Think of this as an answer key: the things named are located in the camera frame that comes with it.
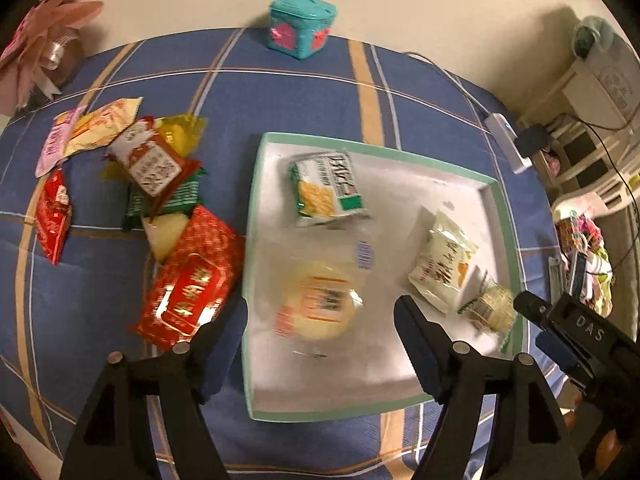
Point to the pale yellow cake packet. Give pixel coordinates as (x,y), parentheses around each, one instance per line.
(162,235)

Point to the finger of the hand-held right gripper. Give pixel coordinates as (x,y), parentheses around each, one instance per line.
(532,310)
(557,355)

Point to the large red gold snack packet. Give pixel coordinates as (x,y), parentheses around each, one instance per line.
(195,270)

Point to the small teal desk fan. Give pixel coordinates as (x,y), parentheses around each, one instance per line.
(590,35)

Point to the yellow and white snack packet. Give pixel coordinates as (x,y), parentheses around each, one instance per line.
(100,127)

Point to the pink snack packet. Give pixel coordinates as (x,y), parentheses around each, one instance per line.
(52,145)

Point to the white power strip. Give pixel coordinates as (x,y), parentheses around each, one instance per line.
(507,140)

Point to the small red snack packet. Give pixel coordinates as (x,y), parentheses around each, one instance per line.
(52,220)

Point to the grey flat device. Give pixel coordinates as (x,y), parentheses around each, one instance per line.
(555,275)

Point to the colourful mosaic cube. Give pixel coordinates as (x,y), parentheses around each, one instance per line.
(567,232)

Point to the black charger plug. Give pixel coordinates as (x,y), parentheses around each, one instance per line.
(532,141)

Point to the pink hair accessories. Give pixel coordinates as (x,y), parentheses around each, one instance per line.
(552,160)

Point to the white tray with teal rim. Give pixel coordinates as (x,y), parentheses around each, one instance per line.
(390,195)

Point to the red and white snack packet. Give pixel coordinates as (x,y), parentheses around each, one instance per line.
(150,165)

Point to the green and white snack packet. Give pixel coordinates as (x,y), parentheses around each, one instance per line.
(327,187)

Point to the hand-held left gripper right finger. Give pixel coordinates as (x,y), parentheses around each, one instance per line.
(415,340)

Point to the pink paper flower bouquet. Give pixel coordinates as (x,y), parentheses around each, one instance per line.
(45,35)

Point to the yellow clear snack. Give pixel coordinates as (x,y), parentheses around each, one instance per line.
(182,132)

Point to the pile of colourful trinkets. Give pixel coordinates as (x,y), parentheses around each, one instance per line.
(597,265)

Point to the cream plastic shelf rack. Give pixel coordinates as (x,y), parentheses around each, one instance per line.
(595,110)

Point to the small teal gift box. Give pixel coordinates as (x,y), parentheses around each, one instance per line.
(301,27)

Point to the dark green snack packet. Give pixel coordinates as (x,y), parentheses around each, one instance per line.
(182,197)

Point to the round pastry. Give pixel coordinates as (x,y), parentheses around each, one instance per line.
(317,305)

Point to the clear oat cookie packet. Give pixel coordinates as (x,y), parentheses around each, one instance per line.
(492,305)

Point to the cream snack packet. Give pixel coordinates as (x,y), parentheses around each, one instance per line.
(442,267)

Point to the black smartphone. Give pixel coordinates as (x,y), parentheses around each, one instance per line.
(576,276)

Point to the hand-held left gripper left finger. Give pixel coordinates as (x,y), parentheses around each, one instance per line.
(227,340)

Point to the blue plaid bedsheet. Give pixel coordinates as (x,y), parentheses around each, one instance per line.
(300,90)

